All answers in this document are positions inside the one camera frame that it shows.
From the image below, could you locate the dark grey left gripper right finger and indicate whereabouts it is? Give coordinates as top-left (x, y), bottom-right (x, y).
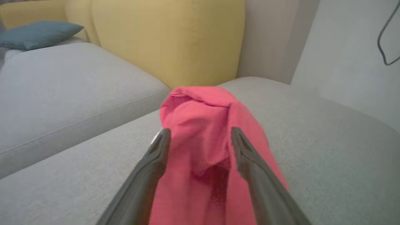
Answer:
top-left (231, 127), bottom-right (313, 225)

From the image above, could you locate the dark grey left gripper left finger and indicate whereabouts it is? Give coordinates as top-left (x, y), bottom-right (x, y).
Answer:
top-left (95, 128), bottom-right (172, 225)

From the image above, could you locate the red Bulls 23 jersey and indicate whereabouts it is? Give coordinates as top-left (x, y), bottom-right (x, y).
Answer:
top-left (149, 86), bottom-right (289, 225)

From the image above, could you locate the large grey sofa seat cushion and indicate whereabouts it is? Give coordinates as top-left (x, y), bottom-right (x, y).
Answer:
top-left (0, 77), bottom-right (400, 225)

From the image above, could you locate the wide yellow sofa back cushion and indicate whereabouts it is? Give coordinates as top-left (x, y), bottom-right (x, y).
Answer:
top-left (92, 0), bottom-right (246, 89)

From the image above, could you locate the blue throw pillow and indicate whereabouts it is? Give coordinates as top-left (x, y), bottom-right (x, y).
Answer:
top-left (0, 21), bottom-right (84, 51)

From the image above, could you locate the narrow yellow sofa back cushion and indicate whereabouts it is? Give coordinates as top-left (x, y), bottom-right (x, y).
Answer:
top-left (0, 0), bottom-right (100, 47)

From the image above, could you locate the thin black hanging cable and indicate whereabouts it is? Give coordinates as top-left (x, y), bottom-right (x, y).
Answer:
top-left (377, 0), bottom-right (400, 66)

